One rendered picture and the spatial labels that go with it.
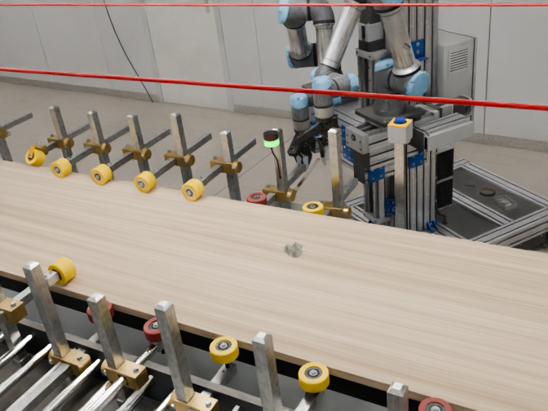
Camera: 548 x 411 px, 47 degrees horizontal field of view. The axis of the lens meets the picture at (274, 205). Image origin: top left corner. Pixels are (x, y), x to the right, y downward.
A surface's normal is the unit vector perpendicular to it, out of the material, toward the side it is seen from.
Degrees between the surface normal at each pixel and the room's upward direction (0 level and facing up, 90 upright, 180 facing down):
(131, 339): 90
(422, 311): 0
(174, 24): 90
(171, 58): 90
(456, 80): 90
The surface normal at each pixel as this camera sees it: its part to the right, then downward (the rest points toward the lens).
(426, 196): 0.46, 0.39
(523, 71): -0.54, 0.46
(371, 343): -0.11, -0.87
